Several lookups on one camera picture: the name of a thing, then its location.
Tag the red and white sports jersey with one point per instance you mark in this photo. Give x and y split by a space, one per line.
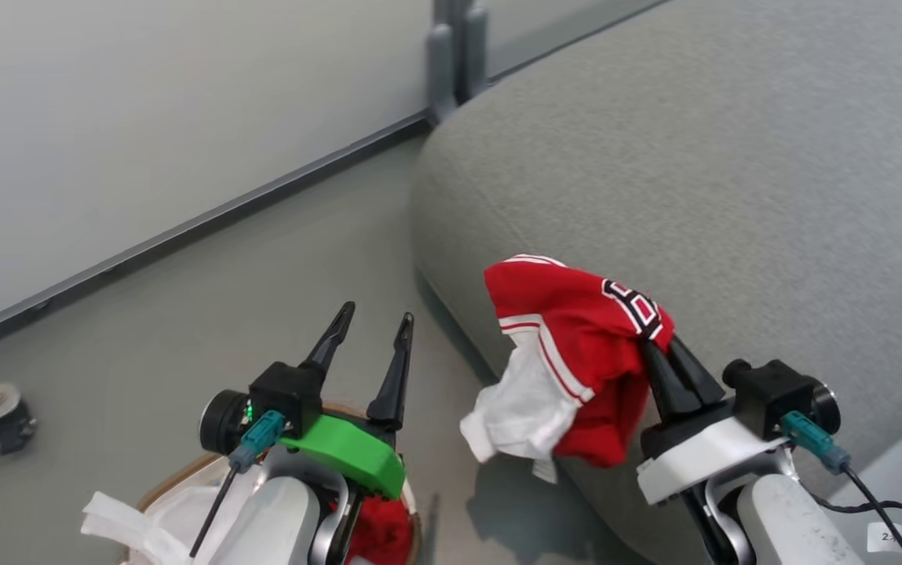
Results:
568 345

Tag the white paper label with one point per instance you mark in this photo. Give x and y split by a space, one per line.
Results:
888 537

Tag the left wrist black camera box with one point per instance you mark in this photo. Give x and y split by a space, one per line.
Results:
278 396

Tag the grey vertical frame post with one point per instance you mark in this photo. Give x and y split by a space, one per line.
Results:
457 55

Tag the laundry basket wooden rim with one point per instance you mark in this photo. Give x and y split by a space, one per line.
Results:
176 479

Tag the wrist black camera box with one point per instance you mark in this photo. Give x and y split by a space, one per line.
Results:
776 396
278 396

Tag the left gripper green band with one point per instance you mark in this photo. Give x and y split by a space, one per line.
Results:
348 455

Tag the grey fabric sofa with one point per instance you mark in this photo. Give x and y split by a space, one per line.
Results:
733 173

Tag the dark wall baseboard strip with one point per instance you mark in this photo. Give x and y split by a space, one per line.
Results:
184 227

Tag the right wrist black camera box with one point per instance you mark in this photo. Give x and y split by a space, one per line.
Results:
776 396

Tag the white cloth garment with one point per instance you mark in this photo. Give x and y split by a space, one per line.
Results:
152 518

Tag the red cloth garment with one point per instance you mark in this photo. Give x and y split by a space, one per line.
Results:
384 534

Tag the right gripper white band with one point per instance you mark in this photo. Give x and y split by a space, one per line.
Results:
702 459

